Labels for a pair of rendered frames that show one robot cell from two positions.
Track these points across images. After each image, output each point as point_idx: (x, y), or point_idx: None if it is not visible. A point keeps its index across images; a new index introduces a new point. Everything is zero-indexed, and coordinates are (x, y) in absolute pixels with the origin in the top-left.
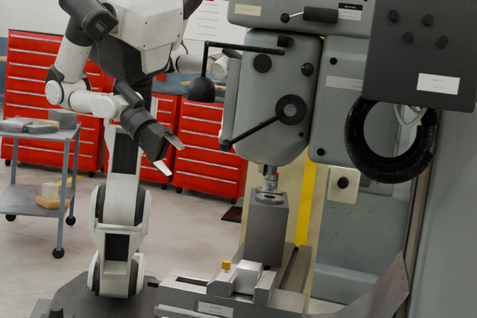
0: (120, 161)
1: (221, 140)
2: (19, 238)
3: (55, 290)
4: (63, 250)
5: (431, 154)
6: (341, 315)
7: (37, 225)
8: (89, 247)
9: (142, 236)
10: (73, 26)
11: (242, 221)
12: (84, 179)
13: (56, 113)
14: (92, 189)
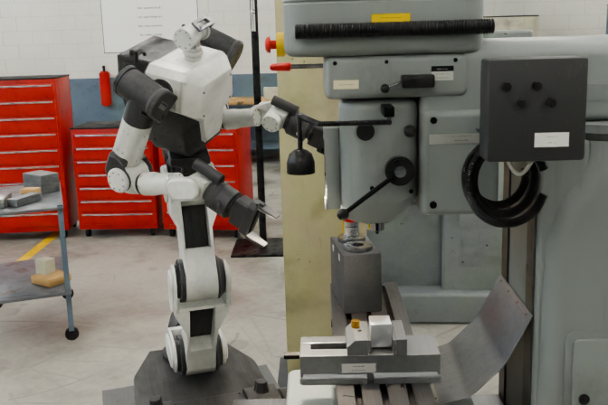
0: (189, 235)
1: (327, 206)
2: (17, 325)
3: (87, 376)
4: (77, 329)
5: (545, 195)
6: (455, 345)
7: (30, 306)
8: (101, 319)
9: (227, 306)
10: (134, 111)
11: (285, 261)
12: (59, 240)
13: (33, 177)
14: (73, 250)
